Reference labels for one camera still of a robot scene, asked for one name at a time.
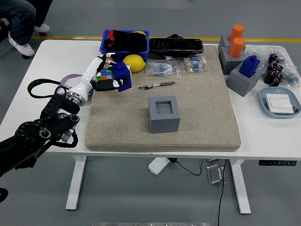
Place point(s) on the white switch panel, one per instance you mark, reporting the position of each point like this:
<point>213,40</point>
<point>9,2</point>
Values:
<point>279,103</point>

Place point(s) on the blue square seal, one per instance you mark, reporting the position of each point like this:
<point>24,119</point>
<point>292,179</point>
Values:
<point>122,74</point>
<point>249,67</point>

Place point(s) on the grey cube seal holder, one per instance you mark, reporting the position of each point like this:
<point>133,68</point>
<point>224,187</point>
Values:
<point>242,86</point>
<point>223,43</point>
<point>164,123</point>
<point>227,63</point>

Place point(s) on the light blue tray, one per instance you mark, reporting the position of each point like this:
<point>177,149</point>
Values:
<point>263,102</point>

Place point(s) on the blue plastic bin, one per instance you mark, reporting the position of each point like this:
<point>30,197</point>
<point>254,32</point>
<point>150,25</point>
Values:
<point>141,56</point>

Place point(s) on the clear bag black capacitors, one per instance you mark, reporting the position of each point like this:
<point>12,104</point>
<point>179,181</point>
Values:
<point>272,73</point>

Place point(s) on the clear bag blue resistors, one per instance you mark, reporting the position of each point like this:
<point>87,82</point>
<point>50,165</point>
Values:
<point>162,68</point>

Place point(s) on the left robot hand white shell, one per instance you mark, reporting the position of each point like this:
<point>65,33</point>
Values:
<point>87,75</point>

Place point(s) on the person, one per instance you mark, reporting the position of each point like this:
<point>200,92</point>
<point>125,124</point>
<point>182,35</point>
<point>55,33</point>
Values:
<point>21,21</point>

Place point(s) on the black cloth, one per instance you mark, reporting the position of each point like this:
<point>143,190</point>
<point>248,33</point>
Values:
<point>131,42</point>

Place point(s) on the silver metal bracket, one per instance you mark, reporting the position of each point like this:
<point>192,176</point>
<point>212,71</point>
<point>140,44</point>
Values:
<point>214,174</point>

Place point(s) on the yellow object in bin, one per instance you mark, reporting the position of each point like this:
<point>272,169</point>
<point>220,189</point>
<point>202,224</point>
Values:
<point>140,32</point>

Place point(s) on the clear bag blue components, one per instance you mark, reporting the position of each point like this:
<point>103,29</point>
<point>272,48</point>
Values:
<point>291,78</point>

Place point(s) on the white power strip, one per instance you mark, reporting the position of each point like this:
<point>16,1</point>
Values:
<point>158,165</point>

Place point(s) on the clear bag mixed resistors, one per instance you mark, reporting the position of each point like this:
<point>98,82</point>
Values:
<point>194,64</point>

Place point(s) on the white table leg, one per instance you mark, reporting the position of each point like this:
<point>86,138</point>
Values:
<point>74,183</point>
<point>241,188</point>

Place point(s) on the black desk control panel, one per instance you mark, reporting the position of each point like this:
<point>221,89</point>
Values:
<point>277,163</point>

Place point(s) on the purple tray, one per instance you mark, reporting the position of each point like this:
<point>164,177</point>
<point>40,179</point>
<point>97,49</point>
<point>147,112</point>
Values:
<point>70,78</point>

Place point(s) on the grey-brown mat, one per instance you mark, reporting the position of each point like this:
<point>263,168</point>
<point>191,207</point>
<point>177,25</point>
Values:
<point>200,117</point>

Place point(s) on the orange cylinder seal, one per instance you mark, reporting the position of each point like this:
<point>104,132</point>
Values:
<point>237,31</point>
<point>236,48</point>

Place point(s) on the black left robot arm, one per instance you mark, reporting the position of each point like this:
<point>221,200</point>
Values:
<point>35,134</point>

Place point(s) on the multicoloured puzzle cube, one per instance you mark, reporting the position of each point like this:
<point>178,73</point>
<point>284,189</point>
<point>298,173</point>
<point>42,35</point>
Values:
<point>104,74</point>
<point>129,68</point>

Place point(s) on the yellow lemon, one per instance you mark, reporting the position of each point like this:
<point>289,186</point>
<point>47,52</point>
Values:
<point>135,61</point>

